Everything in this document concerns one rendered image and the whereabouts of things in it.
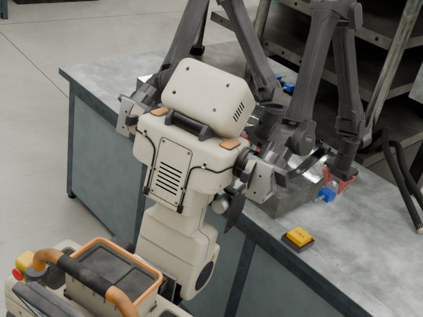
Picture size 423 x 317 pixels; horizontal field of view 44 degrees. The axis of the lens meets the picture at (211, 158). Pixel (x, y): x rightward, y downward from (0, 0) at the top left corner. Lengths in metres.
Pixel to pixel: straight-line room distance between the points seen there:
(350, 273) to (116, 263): 0.75
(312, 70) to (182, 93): 0.35
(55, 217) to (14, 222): 0.21
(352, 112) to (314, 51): 0.31
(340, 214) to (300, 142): 0.65
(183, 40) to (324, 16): 0.43
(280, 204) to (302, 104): 0.51
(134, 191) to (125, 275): 1.11
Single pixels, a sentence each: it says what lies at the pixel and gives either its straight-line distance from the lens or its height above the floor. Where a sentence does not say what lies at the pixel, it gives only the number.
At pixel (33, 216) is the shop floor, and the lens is 2.98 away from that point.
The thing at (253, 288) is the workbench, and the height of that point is 0.48.
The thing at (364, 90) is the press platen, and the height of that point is 1.03.
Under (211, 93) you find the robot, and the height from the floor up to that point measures 1.35.
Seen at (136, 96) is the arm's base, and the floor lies 1.22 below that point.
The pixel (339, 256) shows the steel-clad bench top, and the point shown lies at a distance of 1.80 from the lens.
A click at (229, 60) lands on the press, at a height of 0.78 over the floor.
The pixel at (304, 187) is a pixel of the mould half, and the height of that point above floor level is 0.88.
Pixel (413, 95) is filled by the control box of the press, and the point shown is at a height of 1.09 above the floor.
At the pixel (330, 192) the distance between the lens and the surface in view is 1.81.
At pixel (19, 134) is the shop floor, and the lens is 3.67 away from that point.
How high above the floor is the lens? 1.91
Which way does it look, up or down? 32 degrees down
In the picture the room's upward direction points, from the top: 12 degrees clockwise
